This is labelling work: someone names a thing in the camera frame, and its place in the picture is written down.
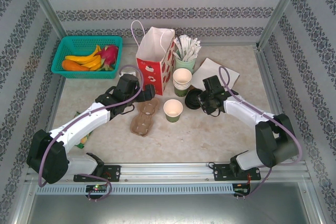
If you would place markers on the green yellow snack packet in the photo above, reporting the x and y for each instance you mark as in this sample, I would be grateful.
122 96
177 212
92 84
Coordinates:
85 141

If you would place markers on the aluminium side rail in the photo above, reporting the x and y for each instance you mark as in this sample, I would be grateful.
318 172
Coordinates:
268 77
57 95

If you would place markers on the white paper stirrer bundle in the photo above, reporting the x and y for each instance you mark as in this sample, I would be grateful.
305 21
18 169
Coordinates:
187 48

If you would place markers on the aluminium back rail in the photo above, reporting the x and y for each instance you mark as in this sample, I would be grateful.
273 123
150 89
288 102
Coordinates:
231 43

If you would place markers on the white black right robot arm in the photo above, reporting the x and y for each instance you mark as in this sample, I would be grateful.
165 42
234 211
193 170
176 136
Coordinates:
249 111

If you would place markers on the brown cardboard cup carrier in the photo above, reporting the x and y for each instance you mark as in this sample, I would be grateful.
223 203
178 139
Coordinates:
143 124

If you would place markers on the stack of green paper cups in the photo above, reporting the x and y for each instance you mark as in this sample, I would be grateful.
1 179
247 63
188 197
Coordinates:
182 75

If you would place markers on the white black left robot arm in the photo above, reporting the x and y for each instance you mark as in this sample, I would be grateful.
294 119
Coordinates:
78 124

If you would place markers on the teal plastic basket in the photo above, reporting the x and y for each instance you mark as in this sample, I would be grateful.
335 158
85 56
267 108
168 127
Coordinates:
78 41

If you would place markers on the red printed paper gift bag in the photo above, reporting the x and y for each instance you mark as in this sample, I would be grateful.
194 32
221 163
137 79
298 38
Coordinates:
152 51

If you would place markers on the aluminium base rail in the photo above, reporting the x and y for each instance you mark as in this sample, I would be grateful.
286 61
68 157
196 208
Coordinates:
168 171

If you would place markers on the mint green holder cup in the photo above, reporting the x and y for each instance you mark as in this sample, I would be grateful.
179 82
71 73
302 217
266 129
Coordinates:
185 65

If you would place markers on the black plastic lid stack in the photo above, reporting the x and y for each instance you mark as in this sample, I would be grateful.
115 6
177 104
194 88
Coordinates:
191 100

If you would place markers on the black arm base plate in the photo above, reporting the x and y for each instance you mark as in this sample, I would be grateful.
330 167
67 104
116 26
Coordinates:
113 172
221 172

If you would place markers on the small green circuit board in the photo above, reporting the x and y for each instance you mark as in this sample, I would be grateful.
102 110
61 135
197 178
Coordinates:
95 188
241 191

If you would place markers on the aluminium frame post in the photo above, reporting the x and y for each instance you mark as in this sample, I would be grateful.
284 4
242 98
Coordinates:
283 3
46 3

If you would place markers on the pink dragon fruit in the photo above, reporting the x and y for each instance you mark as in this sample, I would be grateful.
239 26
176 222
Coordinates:
110 53

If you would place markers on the single green paper cup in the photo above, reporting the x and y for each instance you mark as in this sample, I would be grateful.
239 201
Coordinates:
173 108

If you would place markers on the orange carrot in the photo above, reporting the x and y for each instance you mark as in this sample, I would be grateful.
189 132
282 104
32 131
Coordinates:
73 65

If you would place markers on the yellow banana bunch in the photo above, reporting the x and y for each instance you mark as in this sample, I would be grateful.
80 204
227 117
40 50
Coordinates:
86 58

